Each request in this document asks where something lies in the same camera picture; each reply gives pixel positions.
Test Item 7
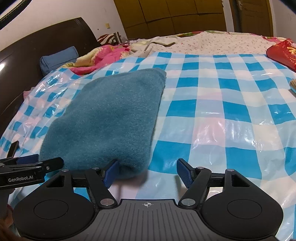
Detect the teal fuzzy sweater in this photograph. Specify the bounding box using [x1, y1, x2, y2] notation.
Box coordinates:
[39, 68, 166, 179]

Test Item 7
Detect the blue checkered plastic sheet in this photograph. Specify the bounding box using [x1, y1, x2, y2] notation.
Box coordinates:
[1, 52, 295, 240]

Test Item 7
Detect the dark wooden headboard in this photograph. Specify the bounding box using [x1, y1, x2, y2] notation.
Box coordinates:
[0, 18, 98, 133]

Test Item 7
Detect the blue pillow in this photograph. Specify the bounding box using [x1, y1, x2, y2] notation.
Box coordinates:
[40, 46, 79, 76]

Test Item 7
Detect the pink floral quilt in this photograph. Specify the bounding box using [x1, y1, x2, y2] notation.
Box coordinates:
[61, 45, 135, 76]

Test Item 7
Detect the white dotted bed sheet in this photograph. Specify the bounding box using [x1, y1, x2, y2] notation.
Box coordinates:
[129, 31, 286, 58]

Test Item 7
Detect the red striped cloth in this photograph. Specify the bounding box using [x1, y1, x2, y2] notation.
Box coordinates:
[97, 34, 118, 45]

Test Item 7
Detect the red plastic bag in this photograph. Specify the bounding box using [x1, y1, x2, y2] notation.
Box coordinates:
[266, 39, 296, 71]

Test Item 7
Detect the brown wooden wardrobe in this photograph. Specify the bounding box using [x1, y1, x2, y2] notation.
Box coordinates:
[114, 0, 226, 40]

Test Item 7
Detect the brown wooden door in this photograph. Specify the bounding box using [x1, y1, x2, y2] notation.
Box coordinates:
[229, 0, 273, 37]

